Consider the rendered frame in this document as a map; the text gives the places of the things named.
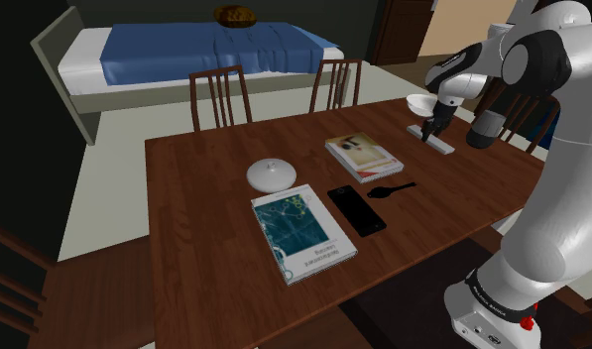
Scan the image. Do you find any white bowl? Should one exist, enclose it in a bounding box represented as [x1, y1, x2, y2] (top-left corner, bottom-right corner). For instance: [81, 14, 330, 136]
[405, 93, 439, 119]

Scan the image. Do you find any white flat remote control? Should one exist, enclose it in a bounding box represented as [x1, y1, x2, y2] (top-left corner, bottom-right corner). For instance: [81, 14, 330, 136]
[406, 124, 457, 157]

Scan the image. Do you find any cream and red book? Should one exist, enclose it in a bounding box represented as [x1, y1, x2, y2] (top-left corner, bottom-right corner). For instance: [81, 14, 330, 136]
[323, 131, 406, 185]

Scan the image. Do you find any brown wooden chair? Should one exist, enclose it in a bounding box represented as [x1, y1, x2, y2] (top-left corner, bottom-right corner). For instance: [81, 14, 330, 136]
[307, 58, 364, 115]
[188, 63, 254, 134]
[473, 76, 563, 156]
[0, 216, 158, 349]

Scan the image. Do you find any dark brown door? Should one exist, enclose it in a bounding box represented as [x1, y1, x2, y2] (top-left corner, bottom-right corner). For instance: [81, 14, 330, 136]
[370, 0, 438, 67]

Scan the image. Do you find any black spoon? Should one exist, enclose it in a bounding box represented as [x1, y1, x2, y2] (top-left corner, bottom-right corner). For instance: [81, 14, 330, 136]
[365, 180, 418, 201]

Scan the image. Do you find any black phone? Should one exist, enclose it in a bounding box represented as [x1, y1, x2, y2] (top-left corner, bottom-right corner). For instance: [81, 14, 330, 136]
[325, 183, 388, 239]

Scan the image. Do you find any white round lid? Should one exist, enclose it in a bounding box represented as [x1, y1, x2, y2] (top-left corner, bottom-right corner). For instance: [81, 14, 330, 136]
[245, 157, 298, 195]

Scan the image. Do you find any blue and white book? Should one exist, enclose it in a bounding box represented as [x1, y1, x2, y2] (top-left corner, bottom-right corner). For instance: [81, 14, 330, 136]
[250, 182, 360, 288]

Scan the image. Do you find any dark robot stand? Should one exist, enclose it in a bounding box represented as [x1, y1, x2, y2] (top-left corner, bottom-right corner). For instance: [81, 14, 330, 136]
[338, 235, 592, 349]

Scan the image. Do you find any brown wooden table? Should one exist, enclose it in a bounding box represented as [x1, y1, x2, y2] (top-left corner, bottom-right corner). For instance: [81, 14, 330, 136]
[144, 96, 546, 349]

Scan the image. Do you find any bed with blue blanket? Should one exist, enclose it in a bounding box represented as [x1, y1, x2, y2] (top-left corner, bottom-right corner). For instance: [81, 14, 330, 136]
[30, 4, 352, 147]

